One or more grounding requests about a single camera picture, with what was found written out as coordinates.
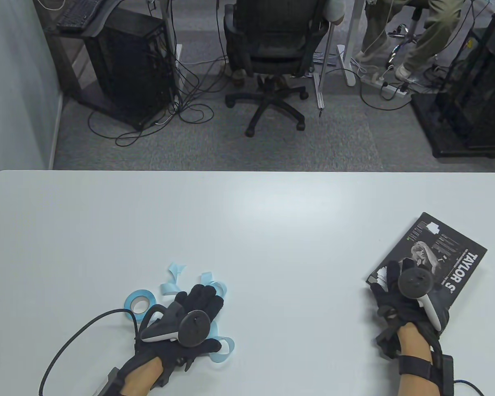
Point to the person's right hand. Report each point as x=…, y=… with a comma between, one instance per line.
x=390, y=305

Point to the person's left hand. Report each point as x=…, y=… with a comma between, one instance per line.
x=202, y=301

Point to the light blue label roll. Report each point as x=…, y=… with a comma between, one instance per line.
x=142, y=293

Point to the black photo book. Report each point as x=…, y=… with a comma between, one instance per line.
x=449, y=251

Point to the small patch of white labels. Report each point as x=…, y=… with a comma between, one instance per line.
x=432, y=227

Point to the person's left forearm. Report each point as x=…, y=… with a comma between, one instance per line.
x=142, y=379

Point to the person's right forearm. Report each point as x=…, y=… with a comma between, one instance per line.
x=412, y=342

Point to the grey left hand controller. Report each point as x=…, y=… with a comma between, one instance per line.
x=194, y=328

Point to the grey hand controller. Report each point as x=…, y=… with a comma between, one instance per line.
x=194, y=328
x=414, y=282

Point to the grey right hand controller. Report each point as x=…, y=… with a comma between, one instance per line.
x=414, y=282

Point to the black right wrist device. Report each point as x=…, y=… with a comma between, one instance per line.
x=445, y=371

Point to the white power strip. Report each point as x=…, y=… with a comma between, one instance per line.
x=392, y=88

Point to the black equipment rack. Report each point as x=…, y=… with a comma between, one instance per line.
x=478, y=103

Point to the black computer tower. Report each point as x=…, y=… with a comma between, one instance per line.
x=128, y=70

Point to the grey metal bar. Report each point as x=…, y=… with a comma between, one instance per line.
x=324, y=62

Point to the black office chair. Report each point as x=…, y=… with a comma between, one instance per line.
x=272, y=53

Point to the white desk leg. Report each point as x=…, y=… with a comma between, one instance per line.
x=348, y=41

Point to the dark wooden computer stand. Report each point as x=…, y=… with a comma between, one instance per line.
x=72, y=62

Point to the chrome stool base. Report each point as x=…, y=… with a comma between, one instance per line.
x=400, y=31

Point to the black keyboard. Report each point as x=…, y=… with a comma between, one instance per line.
x=78, y=14

